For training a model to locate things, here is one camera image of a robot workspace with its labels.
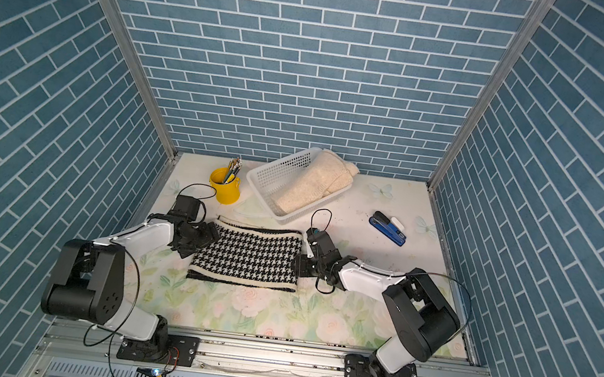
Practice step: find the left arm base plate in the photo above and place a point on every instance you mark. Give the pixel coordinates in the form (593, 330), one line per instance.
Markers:
(174, 350)

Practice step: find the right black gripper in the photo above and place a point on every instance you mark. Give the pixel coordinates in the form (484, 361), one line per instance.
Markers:
(302, 266)

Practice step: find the small white box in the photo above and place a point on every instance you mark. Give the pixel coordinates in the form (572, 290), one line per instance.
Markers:
(396, 222)

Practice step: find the floral table mat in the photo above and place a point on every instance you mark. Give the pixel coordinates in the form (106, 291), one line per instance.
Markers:
(313, 312)

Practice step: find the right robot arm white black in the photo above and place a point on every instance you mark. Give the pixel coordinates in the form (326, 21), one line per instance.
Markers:
(422, 317)

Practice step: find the aluminium front rail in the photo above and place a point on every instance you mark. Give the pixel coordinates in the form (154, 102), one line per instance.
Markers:
(238, 355)

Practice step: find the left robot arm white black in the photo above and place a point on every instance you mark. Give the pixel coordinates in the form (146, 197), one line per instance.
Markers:
(87, 281)

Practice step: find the black white patterned cloth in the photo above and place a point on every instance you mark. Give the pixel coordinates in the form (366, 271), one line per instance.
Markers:
(246, 256)

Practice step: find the beige knitted scarf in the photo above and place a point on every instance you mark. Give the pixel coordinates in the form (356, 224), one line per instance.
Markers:
(327, 174)

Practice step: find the yellow cup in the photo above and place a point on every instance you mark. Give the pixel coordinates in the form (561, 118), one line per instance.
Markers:
(227, 186)

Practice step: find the white plastic mesh basket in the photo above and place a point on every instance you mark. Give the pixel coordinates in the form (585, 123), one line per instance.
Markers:
(271, 177)

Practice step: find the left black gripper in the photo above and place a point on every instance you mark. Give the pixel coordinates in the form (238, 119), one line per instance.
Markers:
(210, 233)

